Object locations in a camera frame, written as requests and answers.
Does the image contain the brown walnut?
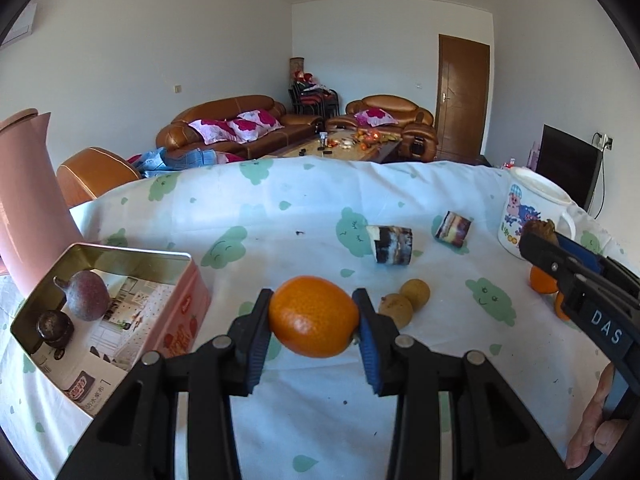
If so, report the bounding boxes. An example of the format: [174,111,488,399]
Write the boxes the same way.
[522,219,558,246]

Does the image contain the white tablecloth with green clouds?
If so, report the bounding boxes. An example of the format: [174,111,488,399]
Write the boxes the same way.
[0,156,640,480]

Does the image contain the large orange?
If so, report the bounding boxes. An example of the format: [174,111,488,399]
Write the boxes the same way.
[268,276,360,359]

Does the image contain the wooden coffee table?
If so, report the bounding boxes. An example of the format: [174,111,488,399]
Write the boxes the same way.
[270,132,403,163]

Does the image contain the brown leather chair back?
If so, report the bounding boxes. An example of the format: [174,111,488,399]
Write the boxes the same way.
[56,147,142,208]

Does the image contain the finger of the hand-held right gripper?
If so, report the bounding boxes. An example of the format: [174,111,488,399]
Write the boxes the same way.
[555,233,640,306]
[518,232,640,376]

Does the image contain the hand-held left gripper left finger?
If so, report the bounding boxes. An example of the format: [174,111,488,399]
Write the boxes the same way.
[55,287,274,480]

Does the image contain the white air conditioner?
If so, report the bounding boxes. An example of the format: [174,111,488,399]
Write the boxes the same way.
[0,2,38,48]

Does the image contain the pink kettle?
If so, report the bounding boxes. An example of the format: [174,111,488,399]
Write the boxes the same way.
[0,108,86,306]

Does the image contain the brown wooden door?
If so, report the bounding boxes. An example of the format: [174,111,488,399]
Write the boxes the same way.
[434,34,491,161]

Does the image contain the white cartoon print mug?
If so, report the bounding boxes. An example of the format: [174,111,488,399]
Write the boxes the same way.
[496,166,578,261]

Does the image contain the person's right hand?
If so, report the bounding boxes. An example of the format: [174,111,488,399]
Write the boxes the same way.
[566,362,633,470]

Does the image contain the black television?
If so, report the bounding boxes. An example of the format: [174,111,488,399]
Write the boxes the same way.
[535,124,603,211]

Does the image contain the pink floral pillow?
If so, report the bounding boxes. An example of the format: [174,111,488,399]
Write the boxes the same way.
[355,108,396,128]
[227,110,283,142]
[187,119,238,145]

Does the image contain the stack of dark chairs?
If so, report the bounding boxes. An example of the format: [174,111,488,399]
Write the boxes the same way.
[288,81,340,118]

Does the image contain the dark round fruit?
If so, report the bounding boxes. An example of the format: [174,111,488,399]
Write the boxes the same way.
[37,310,76,347]

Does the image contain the blue plaid cloth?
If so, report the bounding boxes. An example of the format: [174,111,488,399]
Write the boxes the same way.
[137,146,221,178]

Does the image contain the pink tin box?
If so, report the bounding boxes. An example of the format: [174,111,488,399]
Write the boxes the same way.
[10,243,213,418]

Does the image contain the brown leather armchair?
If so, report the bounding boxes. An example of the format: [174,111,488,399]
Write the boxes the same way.
[326,95,440,161]

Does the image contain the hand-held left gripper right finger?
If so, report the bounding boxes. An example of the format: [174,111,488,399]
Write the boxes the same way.
[351,287,564,480]

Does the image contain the long brown leather sofa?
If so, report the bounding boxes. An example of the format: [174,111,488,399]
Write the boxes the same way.
[156,95,326,161]

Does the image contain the purple passion fruit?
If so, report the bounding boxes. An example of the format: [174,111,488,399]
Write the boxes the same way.
[53,270,111,322]

